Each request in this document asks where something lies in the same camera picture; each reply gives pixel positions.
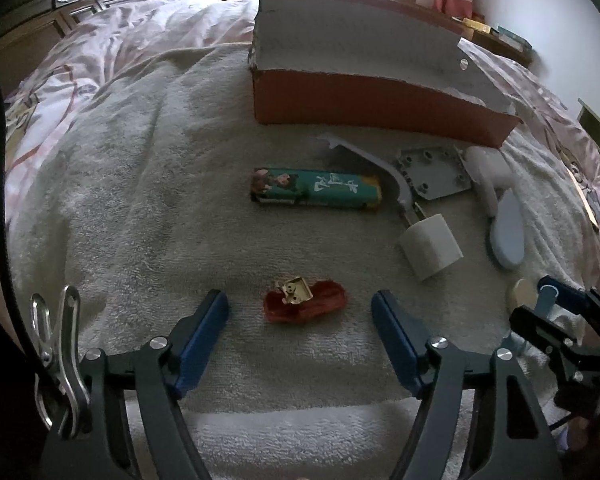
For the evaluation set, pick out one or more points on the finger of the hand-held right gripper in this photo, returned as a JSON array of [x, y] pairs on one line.
[[540, 327], [562, 292]]

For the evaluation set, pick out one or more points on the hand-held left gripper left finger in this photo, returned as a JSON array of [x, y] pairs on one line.
[[205, 330]]

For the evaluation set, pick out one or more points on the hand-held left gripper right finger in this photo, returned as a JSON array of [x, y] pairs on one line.
[[395, 335]]

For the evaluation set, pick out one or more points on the small beige round piece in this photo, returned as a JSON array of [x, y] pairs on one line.
[[520, 292]]

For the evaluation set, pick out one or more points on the blue-grey oval piece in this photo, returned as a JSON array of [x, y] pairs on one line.
[[507, 230]]

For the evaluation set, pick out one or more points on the white plastic jar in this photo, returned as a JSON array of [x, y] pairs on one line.
[[430, 247]]

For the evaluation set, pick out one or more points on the white rounded case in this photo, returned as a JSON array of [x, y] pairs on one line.
[[487, 167]]

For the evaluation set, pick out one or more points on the green printed packet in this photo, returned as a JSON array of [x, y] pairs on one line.
[[325, 187]]

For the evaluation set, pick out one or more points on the grey plastic plate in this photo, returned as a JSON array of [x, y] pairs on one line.
[[430, 175]]

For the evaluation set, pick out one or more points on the grey curved plastic piece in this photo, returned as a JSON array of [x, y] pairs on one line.
[[380, 165]]

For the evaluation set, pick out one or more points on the orange cardboard box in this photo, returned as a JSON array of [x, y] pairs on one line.
[[380, 105]]

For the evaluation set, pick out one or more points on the beige towel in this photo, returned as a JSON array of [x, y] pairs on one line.
[[130, 210]]

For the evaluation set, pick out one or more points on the teal book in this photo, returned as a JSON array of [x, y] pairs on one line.
[[512, 39]]

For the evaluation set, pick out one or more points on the yellow book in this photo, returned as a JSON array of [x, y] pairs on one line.
[[476, 25]]

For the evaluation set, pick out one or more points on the pink printed blanket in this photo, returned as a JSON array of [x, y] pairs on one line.
[[105, 45]]

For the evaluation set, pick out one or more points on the dark wooden headboard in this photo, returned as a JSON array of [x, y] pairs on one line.
[[40, 20]]

